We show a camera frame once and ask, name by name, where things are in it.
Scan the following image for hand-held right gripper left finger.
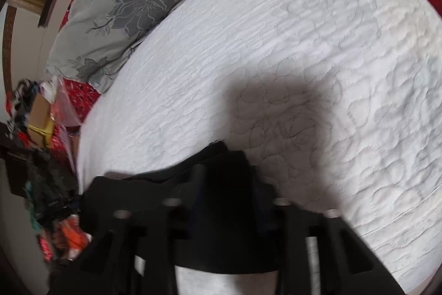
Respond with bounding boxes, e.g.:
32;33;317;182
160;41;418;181
48;164;208;295

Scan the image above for black pants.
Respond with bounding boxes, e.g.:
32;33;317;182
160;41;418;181
80;141;280;276

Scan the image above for pile of clothes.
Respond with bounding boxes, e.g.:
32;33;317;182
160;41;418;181
5;79;42;140

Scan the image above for white quilted blanket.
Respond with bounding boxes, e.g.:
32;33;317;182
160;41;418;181
77;0;442;295

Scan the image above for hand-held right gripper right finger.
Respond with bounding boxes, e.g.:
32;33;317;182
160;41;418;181
254;177;405;295

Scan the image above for clear plastic bag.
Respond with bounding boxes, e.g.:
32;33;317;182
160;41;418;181
41;77;83;126

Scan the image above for dark jacket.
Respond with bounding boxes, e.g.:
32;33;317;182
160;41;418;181
24;150;83;223

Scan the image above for cardboard box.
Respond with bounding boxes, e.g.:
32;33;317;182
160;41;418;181
28;93;56;143

